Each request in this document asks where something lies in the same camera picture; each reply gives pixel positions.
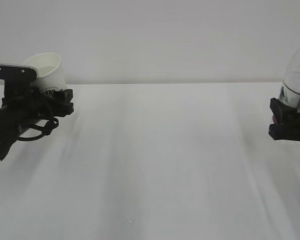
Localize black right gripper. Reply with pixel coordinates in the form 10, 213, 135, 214
268, 97, 300, 142

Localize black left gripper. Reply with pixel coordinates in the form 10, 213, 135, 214
2, 87, 74, 118

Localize white paper cup green logo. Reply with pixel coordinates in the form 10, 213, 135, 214
23, 53, 67, 98

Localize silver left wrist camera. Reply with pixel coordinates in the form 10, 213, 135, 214
0, 63, 39, 100

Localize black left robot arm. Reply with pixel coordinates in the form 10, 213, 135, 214
0, 89, 74, 161

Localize clear water bottle red label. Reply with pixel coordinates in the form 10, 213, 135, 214
278, 46, 300, 114

